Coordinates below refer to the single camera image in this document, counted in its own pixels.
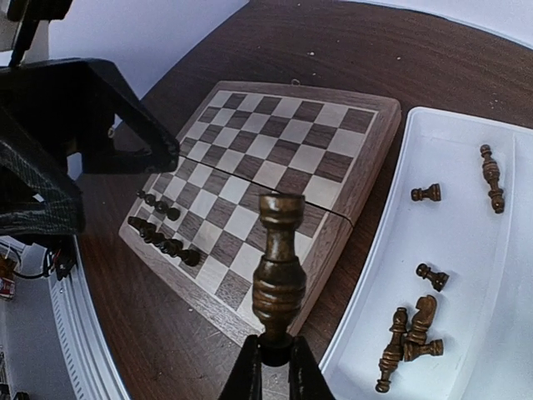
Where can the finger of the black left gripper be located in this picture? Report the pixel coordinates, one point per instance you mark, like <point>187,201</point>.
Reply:
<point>158,150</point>

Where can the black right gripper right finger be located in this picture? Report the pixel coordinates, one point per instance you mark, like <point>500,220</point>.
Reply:
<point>306,381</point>

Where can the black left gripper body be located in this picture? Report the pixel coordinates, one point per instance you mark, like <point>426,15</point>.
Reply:
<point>49,110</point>

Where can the wooden chess board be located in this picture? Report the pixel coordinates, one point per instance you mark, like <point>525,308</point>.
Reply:
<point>270,182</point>

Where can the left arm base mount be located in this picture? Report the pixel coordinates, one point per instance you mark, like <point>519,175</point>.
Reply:
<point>60,261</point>

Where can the dark chess pawn pile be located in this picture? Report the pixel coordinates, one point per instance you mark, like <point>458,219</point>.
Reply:
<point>412,350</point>

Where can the dark chess knight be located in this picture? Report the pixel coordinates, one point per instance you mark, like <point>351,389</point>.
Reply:
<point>422,320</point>

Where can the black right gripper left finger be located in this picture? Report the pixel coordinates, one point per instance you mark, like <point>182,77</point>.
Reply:
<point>245,379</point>

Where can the dark chess rook small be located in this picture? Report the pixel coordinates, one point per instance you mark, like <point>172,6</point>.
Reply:
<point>152,237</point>

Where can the dark chess piece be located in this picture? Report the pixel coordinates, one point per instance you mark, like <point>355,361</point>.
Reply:
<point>160,206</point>

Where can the dark chess piece crossing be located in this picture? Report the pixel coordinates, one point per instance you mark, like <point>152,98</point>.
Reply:
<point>393,353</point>

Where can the white plastic divided tray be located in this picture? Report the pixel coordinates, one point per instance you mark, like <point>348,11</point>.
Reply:
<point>484,312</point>

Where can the aluminium front rail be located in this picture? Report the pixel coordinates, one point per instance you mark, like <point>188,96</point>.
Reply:
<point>89,363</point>

